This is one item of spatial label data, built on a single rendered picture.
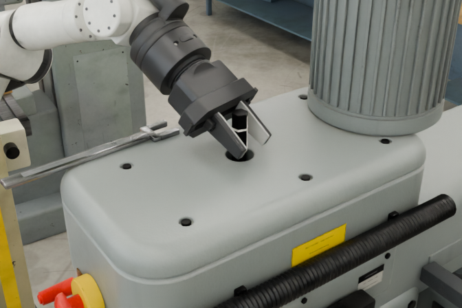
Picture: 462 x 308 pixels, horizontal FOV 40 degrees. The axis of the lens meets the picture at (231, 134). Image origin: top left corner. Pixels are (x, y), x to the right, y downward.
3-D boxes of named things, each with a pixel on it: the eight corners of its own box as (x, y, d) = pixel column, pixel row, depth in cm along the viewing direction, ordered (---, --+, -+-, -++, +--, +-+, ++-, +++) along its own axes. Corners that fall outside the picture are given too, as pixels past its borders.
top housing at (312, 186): (147, 383, 71) (137, 273, 63) (58, 258, 90) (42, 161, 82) (425, 234, 95) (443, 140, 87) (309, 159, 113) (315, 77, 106)
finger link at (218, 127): (240, 160, 81) (208, 126, 83) (249, 146, 79) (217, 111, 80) (232, 165, 80) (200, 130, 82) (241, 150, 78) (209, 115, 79)
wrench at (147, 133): (9, 194, 76) (7, 188, 75) (-4, 180, 78) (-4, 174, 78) (179, 134, 89) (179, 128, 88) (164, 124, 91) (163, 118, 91)
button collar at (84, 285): (93, 335, 77) (87, 298, 74) (73, 306, 82) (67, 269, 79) (108, 328, 78) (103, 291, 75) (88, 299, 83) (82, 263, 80)
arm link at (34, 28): (107, 11, 99) (24, 25, 109) (58, -16, 90) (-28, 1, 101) (97, 76, 97) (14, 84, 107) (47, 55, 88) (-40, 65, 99)
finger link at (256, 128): (270, 133, 82) (238, 100, 83) (260, 148, 84) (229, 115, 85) (278, 129, 83) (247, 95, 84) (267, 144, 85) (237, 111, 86)
